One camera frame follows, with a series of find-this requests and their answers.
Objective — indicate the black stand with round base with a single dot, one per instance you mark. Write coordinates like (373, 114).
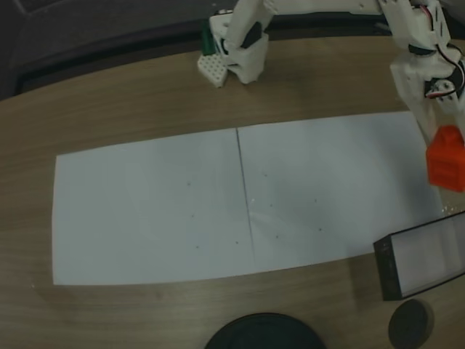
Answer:
(265, 334)

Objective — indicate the brown box white inside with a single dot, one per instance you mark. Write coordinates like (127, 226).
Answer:
(425, 254)

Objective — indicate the orange cube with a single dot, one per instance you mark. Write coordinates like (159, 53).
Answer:
(447, 163)

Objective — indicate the white paper sheet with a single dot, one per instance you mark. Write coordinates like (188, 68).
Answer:
(145, 211)
(327, 181)

